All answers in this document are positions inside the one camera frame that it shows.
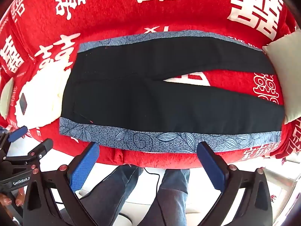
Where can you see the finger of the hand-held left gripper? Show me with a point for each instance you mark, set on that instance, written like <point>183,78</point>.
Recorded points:
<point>43,147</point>
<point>19,132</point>

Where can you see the white pillow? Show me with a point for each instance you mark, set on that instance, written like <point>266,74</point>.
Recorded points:
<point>6,98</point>
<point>287,75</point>

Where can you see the person's left hand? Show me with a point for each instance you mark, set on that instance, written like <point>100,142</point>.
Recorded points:
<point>7,200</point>

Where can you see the grey metal frame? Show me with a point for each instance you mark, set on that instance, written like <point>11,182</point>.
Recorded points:
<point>282,181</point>

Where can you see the person's right leg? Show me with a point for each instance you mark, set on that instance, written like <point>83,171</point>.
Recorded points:
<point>171,197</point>

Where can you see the black pants with blue stripe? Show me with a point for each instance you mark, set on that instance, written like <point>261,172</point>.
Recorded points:
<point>141,98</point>

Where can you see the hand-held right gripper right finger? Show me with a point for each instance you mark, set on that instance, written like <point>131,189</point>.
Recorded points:
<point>211,164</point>

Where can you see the small black flat object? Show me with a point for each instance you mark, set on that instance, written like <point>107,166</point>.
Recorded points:
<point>23,104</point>

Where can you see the person's left leg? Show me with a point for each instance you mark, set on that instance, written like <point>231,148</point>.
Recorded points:
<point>112,193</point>

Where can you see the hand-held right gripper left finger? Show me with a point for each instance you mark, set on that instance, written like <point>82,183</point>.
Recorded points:
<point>84,164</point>

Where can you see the red printed blanket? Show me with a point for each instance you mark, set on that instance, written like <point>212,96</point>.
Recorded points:
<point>164,11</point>

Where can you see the person's leg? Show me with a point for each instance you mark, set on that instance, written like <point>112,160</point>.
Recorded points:
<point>171,197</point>
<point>112,193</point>

